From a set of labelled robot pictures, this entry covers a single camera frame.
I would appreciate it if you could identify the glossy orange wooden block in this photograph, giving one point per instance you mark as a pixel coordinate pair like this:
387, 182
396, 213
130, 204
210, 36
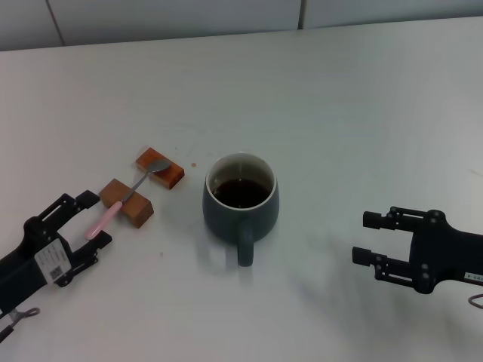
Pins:
170, 177

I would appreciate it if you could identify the dark coffee liquid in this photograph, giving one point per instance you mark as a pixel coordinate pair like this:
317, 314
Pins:
241, 194

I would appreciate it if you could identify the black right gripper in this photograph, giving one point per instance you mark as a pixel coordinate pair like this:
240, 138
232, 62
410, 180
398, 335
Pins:
453, 256

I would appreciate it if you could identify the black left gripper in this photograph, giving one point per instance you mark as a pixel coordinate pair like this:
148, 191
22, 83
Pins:
30, 264

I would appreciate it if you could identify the notched brown wooden block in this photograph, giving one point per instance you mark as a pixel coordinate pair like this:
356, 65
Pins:
137, 211

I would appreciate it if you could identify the dark grey ceramic mug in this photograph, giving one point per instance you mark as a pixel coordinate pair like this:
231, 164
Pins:
222, 222

